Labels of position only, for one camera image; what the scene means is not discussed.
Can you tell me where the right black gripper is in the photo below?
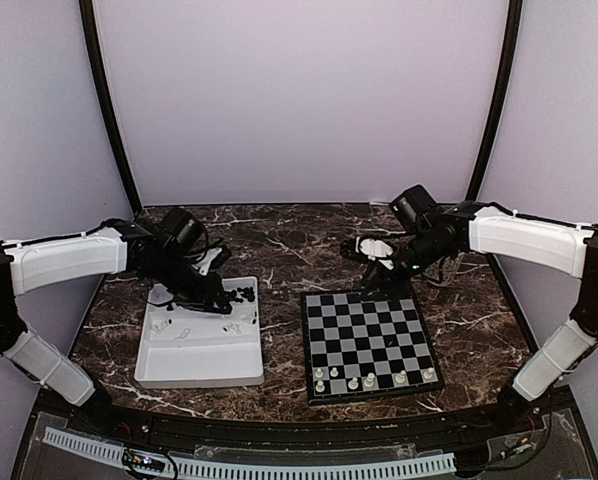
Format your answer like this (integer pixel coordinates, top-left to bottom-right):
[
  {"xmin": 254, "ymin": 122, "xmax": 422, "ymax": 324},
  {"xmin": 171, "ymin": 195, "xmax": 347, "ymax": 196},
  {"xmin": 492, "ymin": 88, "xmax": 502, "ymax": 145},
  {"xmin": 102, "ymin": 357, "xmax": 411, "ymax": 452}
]
[{"xmin": 359, "ymin": 228, "xmax": 451, "ymax": 301}]

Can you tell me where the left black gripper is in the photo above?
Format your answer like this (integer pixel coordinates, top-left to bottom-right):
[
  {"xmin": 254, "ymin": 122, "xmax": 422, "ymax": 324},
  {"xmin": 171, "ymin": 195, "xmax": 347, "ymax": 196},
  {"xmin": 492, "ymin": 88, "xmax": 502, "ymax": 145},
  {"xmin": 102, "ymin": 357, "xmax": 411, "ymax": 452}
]
[{"xmin": 145, "ymin": 249, "xmax": 231, "ymax": 314}]

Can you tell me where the white chess queen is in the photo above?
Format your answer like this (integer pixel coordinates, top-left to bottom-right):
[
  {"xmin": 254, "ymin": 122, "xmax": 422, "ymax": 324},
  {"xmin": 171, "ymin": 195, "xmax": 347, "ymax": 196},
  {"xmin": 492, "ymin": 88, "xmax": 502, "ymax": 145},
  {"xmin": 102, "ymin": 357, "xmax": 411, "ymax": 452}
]
[{"xmin": 363, "ymin": 372, "xmax": 377, "ymax": 391}]

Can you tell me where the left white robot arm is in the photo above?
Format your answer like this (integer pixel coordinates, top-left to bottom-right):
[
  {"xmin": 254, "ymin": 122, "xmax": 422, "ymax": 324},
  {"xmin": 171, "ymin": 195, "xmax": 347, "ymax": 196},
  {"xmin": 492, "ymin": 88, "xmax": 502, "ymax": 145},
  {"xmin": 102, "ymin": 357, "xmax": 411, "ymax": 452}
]
[{"xmin": 0, "ymin": 217, "xmax": 231, "ymax": 436}]

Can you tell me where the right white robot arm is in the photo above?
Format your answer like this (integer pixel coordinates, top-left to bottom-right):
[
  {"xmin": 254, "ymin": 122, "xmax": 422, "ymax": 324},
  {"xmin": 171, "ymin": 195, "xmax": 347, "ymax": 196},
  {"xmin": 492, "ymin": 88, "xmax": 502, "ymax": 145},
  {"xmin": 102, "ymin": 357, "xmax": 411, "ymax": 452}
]
[{"xmin": 352, "ymin": 201, "xmax": 598, "ymax": 434}]

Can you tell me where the white plastic compartment tray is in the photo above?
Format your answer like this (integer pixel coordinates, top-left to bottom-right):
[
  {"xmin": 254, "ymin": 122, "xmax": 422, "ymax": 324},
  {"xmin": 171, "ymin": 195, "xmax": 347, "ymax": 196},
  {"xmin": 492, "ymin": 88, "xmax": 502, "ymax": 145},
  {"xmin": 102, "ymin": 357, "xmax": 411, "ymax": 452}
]
[{"xmin": 134, "ymin": 276, "xmax": 265, "ymax": 389}]

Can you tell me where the white mug orange inside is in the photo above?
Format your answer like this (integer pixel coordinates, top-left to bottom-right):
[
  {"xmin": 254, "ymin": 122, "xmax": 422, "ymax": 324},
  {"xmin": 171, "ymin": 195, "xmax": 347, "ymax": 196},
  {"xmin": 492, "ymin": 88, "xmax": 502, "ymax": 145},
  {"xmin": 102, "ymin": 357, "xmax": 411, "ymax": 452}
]
[{"xmin": 423, "ymin": 253, "xmax": 464, "ymax": 287}]

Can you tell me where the black and grey chessboard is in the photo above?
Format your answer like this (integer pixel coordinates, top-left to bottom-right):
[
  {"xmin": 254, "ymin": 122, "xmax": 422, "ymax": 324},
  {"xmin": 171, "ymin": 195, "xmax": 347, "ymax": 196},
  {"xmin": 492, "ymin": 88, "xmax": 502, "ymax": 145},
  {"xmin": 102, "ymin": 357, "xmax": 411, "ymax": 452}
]
[{"xmin": 300, "ymin": 290, "xmax": 445, "ymax": 406}]

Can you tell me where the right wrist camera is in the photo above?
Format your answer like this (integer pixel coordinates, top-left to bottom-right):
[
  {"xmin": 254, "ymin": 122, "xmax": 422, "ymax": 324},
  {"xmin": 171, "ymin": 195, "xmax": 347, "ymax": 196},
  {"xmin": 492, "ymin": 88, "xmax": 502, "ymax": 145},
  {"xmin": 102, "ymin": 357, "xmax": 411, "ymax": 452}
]
[{"xmin": 389, "ymin": 184, "xmax": 442, "ymax": 234}]

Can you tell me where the black front rail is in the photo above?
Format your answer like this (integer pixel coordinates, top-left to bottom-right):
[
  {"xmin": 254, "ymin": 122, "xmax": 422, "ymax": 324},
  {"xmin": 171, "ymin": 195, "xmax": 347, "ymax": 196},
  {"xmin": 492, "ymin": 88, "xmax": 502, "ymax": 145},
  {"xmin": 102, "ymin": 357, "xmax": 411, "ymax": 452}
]
[{"xmin": 78, "ymin": 399, "xmax": 530, "ymax": 451}]

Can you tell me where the white slotted cable duct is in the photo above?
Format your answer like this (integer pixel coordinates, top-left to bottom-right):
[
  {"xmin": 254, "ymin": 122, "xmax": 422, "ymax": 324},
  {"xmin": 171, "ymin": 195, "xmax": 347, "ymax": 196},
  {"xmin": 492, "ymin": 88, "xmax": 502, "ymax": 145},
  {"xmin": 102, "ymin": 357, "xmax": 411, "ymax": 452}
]
[{"xmin": 42, "ymin": 427, "xmax": 456, "ymax": 479}]

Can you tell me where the right black frame post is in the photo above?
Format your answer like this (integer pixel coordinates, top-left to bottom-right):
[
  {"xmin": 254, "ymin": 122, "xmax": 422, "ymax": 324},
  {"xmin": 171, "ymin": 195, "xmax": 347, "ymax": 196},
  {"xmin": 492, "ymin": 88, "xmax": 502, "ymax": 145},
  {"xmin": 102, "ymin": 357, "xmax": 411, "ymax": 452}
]
[{"xmin": 461, "ymin": 0, "xmax": 524, "ymax": 214}]

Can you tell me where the black frame post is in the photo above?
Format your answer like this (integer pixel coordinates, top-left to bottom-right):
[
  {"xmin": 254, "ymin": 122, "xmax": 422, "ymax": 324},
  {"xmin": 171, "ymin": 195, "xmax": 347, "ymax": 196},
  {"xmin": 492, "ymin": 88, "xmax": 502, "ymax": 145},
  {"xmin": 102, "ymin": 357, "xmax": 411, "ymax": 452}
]
[
  {"xmin": 461, "ymin": 0, "xmax": 524, "ymax": 214},
  {"xmin": 78, "ymin": 0, "xmax": 143, "ymax": 216}
]

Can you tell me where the left black frame post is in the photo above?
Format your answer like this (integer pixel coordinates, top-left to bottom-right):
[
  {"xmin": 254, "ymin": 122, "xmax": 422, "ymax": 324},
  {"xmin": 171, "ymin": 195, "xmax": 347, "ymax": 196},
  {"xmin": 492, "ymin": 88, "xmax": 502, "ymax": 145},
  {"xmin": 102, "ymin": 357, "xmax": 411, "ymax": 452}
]
[{"xmin": 78, "ymin": 0, "xmax": 143, "ymax": 216}]

